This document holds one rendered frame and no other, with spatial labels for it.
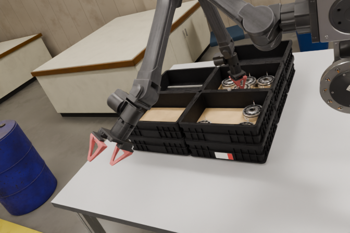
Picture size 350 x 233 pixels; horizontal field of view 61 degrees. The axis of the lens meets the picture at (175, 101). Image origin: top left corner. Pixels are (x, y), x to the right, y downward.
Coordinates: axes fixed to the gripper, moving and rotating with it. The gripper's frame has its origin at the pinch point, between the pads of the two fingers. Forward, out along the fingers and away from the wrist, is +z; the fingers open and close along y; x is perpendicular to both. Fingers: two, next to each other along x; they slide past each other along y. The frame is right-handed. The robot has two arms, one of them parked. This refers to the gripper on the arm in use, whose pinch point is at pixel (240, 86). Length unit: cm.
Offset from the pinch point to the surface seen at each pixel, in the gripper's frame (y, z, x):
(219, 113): 4.5, 7.1, -16.9
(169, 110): -19.7, 5.4, -40.1
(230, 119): 14.0, 7.5, -14.5
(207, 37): -302, 61, 74
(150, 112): -27, 5, -51
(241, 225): 62, 22, -36
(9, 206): -98, 66, -201
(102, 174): -5, 17, -90
